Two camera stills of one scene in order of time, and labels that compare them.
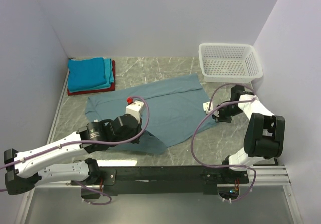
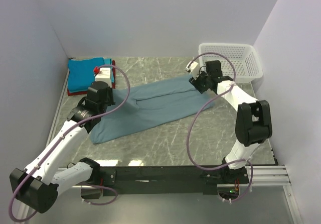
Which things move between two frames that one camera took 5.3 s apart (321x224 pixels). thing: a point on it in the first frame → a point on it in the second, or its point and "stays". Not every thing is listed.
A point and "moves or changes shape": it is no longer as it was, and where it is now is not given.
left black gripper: [139, 128] → [111, 102]
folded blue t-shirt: [86, 74] stays
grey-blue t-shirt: [171, 103] moves or changes shape
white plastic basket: [228, 63] stays
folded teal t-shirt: [109, 75] stays
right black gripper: [219, 118] → [195, 83]
